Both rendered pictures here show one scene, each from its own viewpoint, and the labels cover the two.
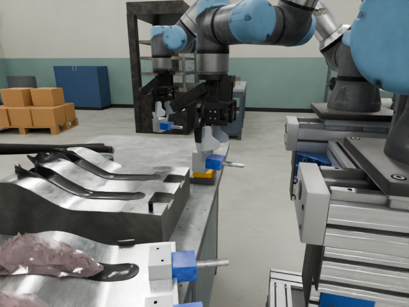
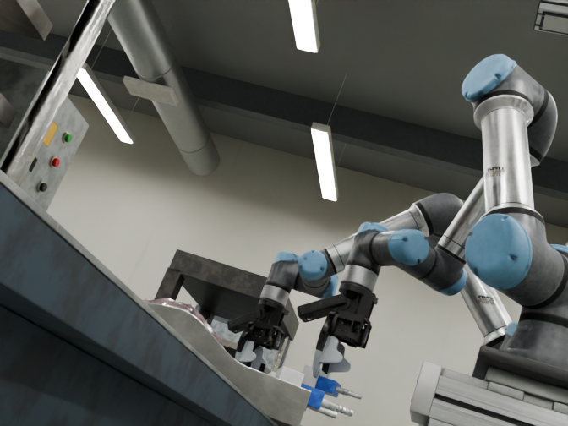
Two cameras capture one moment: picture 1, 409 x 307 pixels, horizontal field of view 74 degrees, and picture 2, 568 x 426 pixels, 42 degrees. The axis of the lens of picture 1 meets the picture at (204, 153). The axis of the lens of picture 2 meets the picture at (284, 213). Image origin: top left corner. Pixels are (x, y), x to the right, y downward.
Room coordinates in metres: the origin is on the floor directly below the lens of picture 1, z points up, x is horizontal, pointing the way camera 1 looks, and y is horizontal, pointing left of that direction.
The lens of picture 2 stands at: (-0.90, 0.06, 0.73)
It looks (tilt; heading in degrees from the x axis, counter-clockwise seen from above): 19 degrees up; 5
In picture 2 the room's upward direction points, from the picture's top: 21 degrees clockwise
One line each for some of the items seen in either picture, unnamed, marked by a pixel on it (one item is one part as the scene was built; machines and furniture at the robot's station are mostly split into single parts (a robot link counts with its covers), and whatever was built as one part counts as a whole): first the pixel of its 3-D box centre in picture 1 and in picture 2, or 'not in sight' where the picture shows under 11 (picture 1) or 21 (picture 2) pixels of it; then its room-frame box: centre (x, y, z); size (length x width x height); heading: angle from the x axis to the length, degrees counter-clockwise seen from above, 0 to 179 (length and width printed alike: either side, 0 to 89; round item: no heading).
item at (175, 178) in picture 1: (174, 184); not in sight; (0.65, 0.08, 0.87); 0.05 x 0.05 x 0.04; 81
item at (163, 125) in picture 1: (168, 125); not in sight; (1.10, 0.15, 0.93); 0.13 x 0.05 x 0.05; 60
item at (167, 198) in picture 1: (161, 204); not in sight; (0.54, 0.10, 0.87); 0.05 x 0.05 x 0.04; 81
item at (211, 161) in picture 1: (219, 162); (332, 388); (0.66, -0.04, 0.93); 0.13 x 0.05 x 0.05; 67
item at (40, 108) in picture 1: (33, 109); not in sight; (4.96, 3.13, 0.37); 1.20 x 0.82 x 0.74; 88
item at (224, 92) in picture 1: (215, 100); (350, 316); (0.66, -0.03, 1.09); 0.09 x 0.08 x 0.12; 67
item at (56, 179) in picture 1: (85, 172); not in sight; (0.63, 0.30, 0.92); 0.35 x 0.16 x 0.09; 81
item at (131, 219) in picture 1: (84, 187); not in sight; (0.64, 0.31, 0.87); 0.50 x 0.26 x 0.14; 81
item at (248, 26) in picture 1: (249, 24); (405, 251); (0.59, -0.09, 1.25); 0.11 x 0.11 x 0.08; 33
